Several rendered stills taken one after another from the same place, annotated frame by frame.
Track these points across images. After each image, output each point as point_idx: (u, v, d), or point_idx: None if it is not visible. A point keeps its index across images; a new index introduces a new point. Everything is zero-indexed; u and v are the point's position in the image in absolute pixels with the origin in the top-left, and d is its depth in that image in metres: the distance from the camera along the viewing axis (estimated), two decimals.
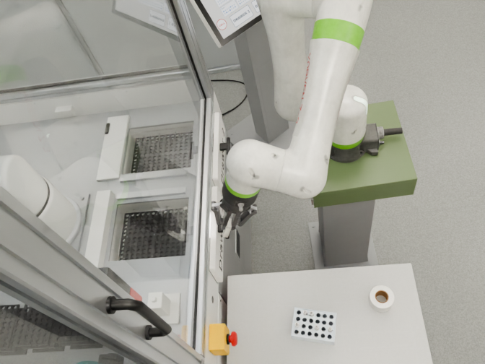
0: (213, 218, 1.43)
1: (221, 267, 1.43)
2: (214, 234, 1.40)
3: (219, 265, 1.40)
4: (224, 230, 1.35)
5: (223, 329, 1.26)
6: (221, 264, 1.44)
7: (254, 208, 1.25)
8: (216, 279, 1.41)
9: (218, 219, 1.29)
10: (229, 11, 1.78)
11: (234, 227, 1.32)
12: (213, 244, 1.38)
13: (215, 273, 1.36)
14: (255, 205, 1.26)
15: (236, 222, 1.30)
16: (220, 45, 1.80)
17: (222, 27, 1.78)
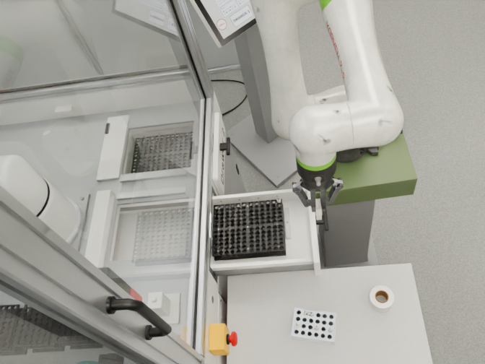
0: (312, 209, 1.39)
1: None
2: (315, 226, 1.36)
3: None
4: (315, 212, 1.26)
5: (223, 329, 1.26)
6: None
7: (339, 182, 1.14)
8: (315, 272, 1.36)
9: (304, 201, 1.20)
10: (229, 11, 1.78)
11: (324, 206, 1.22)
12: (314, 236, 1.34)
13: (318, 266, 1.32)
14: (339, 178, 1.15)
15: (324, 201, 1.20)
16: (220, 45, 1.80)
17: (222, 27, 1.78)
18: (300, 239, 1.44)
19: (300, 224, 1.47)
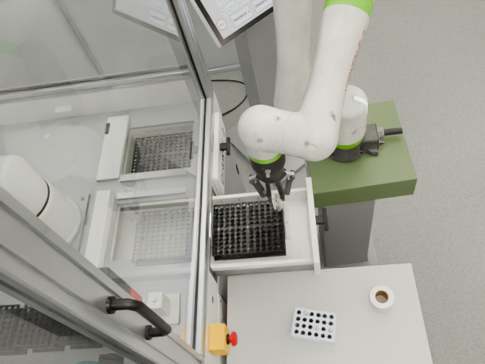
0: (312, 209, 1.39)
1: None
2: (315, 226, 1.36)
3: None
4: (272, 202, 1.38)
5: (223, 329, 1.26)
6: None
7: (291, 173, 1.26)
8: (315, 272, 1.36)
9: (260, 192, 1.32)
10: (229, 11, 1.78)
11: (282, 196, 1.34)
12: (314, 236, 1.34)
13: (318, 266, 1.32)
14: (291, 170, 1.27)
15: (281, 191, 1.32)
16: (220, 45, 1.80)
17: (222, 27, 1.78)
18: (300, 239, 1.44)
19: (300, 224, 1.47)
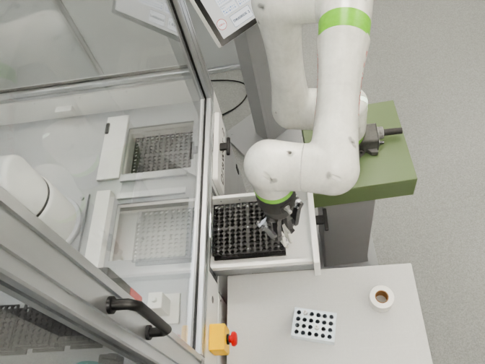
0: (312, 209, 1.39)
1: None
2: (315, 226, 1.36)
3: None
4: (282, 240, 1.24)
5: (223, 329, 1.26)
6: None
7: (298, 201, 1.15)
8: (315, 272, 1.36)
9: (271, 235, 1.18)
10: (229, 11, 1.78)
11: (292, 230, 1.22)
12: (314, 236, 1.34)
13: (318, 266, 1.32)
14: (296, 198, 1.16)
15: (291, 224, 1.20)
16: (220, 45, 1.80)
17: (222, 27, 1.78)
18: (300, 239, 1.44)
19: (300, 224, 1.47)
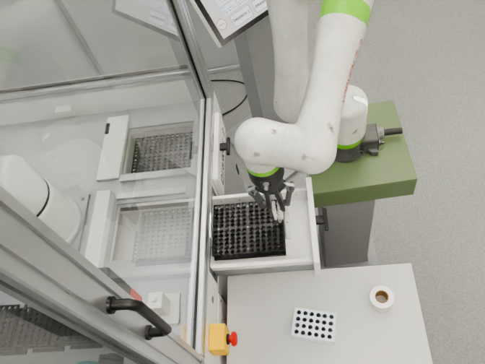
0: (312, 209, 1.39)
1: None
2: (315, 226, 1.36)
3: None
4: (273, 213, 1.36)
5: (223, 329, 1.26)
6: None
7: (290, 185, 1.24)
8: (315, 272, 1.36)
9: (260, 203, 1.30)
10: (229, 11, 1.78)
11: (282, 207, 1.32)
12: (314, 236, 1.34)
13: (318, 266, 1.32)
14: (291, 182, 1.24)
15: (281, 202, 1.30)
16: (220, 45, 1.80)
17: (222, 27, 1.78)
18: (300, 239, 1.44)
19: (300, 224, 1.47)
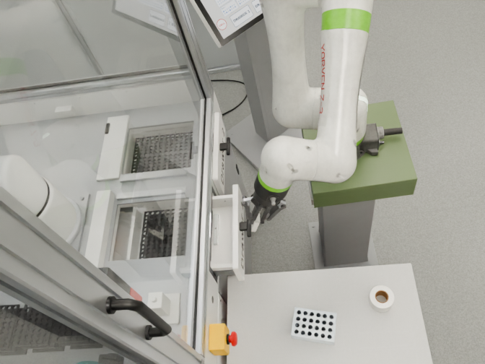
0: (235, 216, 1.42)
1: (243, 266, 1.42)
2: (237, 232, 1.39)
3: (241, 263, 1.39)
4: (252, 224, 1.39)
5: (223, 329, 1.26)
6: None
7: (283, 203, 1.30)
8: (237, 277, 1.40)
9: (247, 214, 1.33)
10: (229, 11, 1.78)
11: (263, 221, 1.37)
12: (235, 243, 1.37)
13: (238, 271, 1.35)
14: (283, 200, 1.30)
15: (265, 216, 1.34)
16: (220, 45, 1.80)
17: (222, 27, 1.78)
18: (227, 245, 1.48)
19: (228, 230, 1.50)
